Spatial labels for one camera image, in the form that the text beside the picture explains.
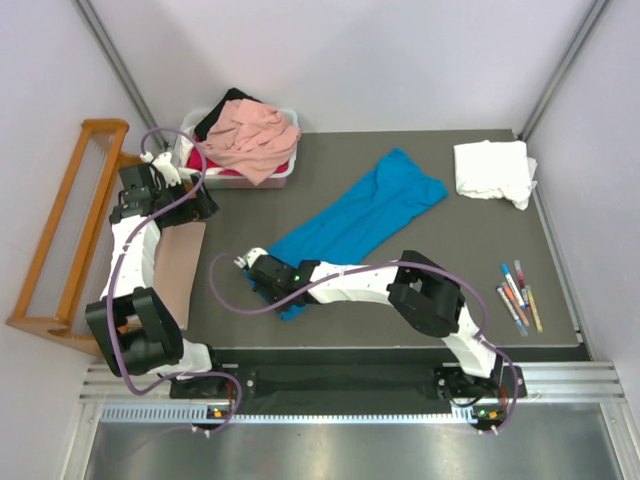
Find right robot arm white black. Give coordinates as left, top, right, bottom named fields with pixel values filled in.
left=237, top=248, right=504, bottom=401

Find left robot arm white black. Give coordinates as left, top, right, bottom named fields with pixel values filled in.
left=85, top=161, right=227, bottom=397

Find red t shirt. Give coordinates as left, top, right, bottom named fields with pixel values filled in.
left=186, top=148, right=242, bottom=177

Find pink cardboard sheet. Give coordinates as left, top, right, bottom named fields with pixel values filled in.
left=154, top=222, right=206, bottom=330

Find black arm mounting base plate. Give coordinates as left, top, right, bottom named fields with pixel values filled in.
left=168, top=349, right=531, bottom=402

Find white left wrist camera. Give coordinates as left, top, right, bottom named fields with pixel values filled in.
left=139, top=152, right=182, bottom=188

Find pink t shirt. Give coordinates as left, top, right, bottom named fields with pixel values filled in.
left=199, top=99, right=301, bottom=186

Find markers on table edge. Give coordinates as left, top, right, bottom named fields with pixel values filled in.
left=496, top=260, right=544, bottom=337

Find white plastic laundry bin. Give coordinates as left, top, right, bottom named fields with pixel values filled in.
left=172, top=108, right=297, bottom=189

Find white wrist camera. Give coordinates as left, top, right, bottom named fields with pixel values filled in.
left=233, top=247, right=268, bottom=270
left=139, top=152, right=182, bottom=188

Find folded white t shirts stack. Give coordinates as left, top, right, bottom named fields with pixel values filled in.
left=453, top=140, right=538, bottom=211

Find wooden drying rack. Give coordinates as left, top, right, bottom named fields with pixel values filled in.
left=6, top=119, right=139, bottom=356

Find blue t shirt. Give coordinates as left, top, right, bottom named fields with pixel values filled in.
left=265, top=148, right=448, bottom=307

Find black t shirt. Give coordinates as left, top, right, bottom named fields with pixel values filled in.
left=194, top=88, right=256, bottom=141

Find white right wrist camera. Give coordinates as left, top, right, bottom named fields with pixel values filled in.
left=233, top=247, right=268, bottom=270

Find white slotted cable duct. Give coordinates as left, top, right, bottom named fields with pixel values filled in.
left=101, top=404, right=477, bottom=425

